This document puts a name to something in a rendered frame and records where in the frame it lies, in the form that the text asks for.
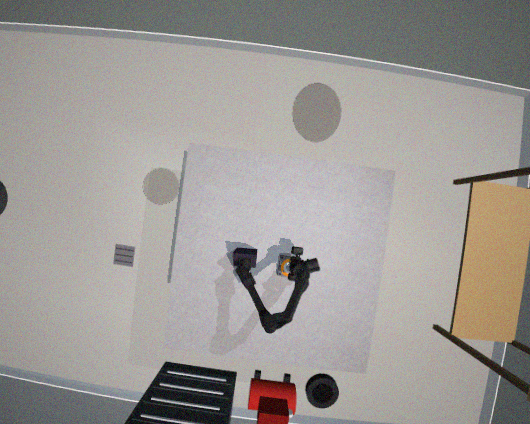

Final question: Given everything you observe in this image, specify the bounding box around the orange round plate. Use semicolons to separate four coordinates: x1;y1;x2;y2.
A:
281;259;291;277

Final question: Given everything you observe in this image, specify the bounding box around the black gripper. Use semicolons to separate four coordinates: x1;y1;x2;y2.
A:
288;246;304;282

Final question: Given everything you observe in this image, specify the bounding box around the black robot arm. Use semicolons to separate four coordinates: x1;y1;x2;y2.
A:
235;258;321;334

